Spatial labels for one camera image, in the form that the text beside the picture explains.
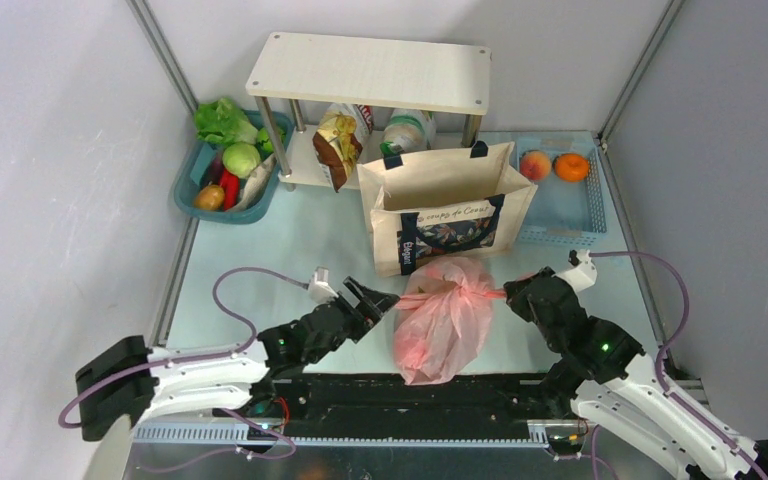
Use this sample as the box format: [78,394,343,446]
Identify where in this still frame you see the brown chips bag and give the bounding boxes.
[312,103,374,192]

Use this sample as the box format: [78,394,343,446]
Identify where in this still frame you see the green white snack bag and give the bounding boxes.
[379,108,437,157]

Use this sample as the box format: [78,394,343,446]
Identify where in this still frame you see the silver grey fish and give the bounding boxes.
[229,154,277,213]

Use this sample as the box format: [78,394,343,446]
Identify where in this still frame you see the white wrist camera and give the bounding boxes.
[555,249,598,294]
[307,267,339,305]

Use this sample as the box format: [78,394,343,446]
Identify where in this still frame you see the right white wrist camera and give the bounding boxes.
[555,249,598,294]

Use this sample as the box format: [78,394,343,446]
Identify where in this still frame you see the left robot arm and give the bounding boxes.
[74,276,400,442]

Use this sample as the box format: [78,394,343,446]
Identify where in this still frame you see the brown potato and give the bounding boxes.
[193,184,225,211]

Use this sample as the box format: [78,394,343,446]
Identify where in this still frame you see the green bell pepper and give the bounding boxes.
[255,127,274,157]

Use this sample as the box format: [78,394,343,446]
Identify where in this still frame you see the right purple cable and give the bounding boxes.
[585,250,768,480]

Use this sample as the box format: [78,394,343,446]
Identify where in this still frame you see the beige canvas tote bag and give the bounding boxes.
[357,141,538,277]

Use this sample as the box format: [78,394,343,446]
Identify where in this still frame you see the round green cabbage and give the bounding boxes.
[222,142,262,179]

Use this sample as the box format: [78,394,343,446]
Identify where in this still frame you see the green leafy lettuce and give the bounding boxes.
[193,97,258,146]

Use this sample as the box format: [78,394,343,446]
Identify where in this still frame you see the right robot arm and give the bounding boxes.
[503,262,768,479]

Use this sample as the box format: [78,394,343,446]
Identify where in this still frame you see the orange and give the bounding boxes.
[553,152,590,183]

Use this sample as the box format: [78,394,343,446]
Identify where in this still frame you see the pink plastic grocery bag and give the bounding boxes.
[392,256,536,387]

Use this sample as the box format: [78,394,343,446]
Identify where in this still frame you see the peach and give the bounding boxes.
[519,150,552,183]

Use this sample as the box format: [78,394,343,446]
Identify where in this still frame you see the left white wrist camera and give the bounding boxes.
[307,267,339,305]

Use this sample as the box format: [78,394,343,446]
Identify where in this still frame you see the red chili pepper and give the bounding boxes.
[218,169,241,211]

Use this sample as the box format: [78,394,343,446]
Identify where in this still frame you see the white wooden two-tier shelf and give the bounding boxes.
[245,32,492,189]

